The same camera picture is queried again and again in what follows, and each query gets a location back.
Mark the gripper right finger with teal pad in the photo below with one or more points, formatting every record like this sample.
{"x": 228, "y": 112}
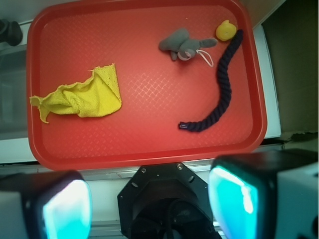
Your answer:
{"x": 266, "y": 195}

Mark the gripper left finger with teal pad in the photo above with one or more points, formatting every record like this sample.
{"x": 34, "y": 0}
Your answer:
{"x": 50, "y": 205}

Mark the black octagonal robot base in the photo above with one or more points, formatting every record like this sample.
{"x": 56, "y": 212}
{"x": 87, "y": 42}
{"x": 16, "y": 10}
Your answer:
{"x": 166, "y": 201}

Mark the yellow cloth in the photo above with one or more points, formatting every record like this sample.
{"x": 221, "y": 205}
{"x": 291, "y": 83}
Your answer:
{"x": 98, "y": 96}

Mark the brown cardboard box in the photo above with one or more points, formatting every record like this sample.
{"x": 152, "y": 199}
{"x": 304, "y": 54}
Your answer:
{"x": 292, "y": 35}

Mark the red plastic tray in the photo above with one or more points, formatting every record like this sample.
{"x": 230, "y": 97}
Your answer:
{"x": 67, "y": 41}

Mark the yellow rubber duck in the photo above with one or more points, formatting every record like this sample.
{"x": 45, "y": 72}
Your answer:
{"x": 226, "y": 31}

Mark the grey plush elephant toy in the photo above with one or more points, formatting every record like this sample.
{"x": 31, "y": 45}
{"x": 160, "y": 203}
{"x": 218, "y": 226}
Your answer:
{"x": 184, "y": 48}

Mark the black knob object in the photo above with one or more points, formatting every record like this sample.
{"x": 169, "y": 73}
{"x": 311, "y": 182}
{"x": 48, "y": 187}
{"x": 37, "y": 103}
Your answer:
{"x": 10, "y": 32}

